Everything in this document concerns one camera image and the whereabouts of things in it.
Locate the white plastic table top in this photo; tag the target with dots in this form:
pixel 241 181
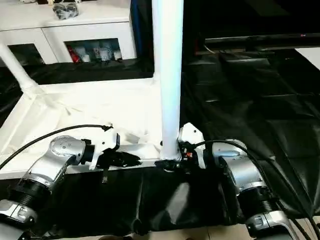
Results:
pixel 75 110

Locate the white plastic table leg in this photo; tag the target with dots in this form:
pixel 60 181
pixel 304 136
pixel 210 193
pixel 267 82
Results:
pixel 167 65
pixel 15 67

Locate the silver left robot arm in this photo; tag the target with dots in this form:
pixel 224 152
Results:
pixel 50 165

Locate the black work mat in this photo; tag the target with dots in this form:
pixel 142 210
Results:
pixel 260 110

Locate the toy figures behind cabinet glass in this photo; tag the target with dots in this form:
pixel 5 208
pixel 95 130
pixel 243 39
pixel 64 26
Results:
pixel 95 51

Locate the black tv cabinet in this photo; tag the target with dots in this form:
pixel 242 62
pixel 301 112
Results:
pixel 250 20

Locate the white cabinet with glass doors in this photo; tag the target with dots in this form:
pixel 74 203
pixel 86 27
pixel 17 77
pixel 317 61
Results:
pixel 50 25

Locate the grey plush toy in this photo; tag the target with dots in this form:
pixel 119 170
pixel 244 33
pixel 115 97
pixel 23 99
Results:
pixel 65 10

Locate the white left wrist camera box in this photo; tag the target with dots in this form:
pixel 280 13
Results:
pixel 104 142

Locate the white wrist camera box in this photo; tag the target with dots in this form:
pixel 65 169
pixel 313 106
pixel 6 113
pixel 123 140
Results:
pixel 104 142
pixel 191 135

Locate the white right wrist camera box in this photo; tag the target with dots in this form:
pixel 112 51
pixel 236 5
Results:
pixel 191 135

